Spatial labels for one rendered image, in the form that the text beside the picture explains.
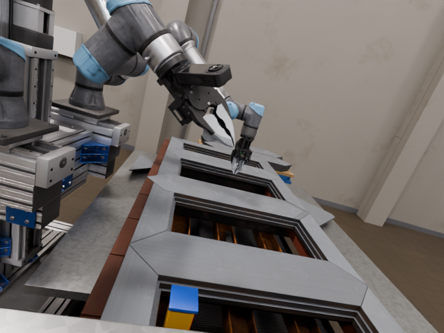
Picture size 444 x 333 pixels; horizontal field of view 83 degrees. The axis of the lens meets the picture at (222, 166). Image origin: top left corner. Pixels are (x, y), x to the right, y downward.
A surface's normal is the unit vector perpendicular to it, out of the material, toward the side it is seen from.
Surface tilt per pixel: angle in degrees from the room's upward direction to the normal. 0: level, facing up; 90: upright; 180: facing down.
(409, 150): 90
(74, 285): 0
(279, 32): 90
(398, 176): 90
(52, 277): 0
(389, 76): 90
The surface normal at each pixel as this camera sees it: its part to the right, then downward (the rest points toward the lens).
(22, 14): -0.02, 0.32
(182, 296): 0.28, -0.91
